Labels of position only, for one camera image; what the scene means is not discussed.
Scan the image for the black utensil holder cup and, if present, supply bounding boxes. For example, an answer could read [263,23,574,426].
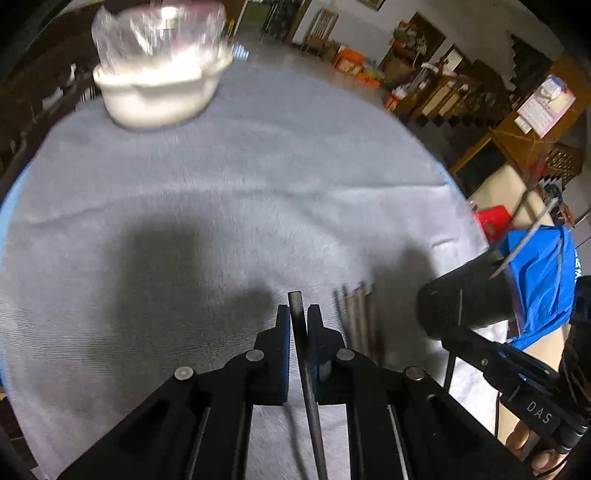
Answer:
[417,251,514,340]

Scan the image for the person's right hand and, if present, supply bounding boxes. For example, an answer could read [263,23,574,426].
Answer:
[505,421,568,479]

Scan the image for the blue cloth on chair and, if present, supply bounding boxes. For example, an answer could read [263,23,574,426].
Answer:
[509,226,581,350]

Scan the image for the grey table cloth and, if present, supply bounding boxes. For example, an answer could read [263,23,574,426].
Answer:
[1,61,486,478]

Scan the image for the beige armchair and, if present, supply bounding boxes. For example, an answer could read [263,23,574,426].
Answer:
[468,165,546,230]

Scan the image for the wooden stair railing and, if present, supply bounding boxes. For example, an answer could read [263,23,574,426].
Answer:
[385,63,495,127]

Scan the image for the white plastic bowl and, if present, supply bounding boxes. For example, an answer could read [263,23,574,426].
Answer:
[93,44,233,130]

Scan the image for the orange boxes on floor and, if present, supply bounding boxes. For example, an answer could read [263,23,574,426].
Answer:
[332,47,383,89]

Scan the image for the clear plastic bag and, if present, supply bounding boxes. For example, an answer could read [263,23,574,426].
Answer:
[91,1,226,70]

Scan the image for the dark carved wooden bench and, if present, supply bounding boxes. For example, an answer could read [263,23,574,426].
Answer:
[1,1,102,198]

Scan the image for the wall calendar poster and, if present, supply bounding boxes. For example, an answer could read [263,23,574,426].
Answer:
[514,74,576,138]

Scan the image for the wooden chair by wall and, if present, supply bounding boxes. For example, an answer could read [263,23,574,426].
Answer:
[301,8,339,53]

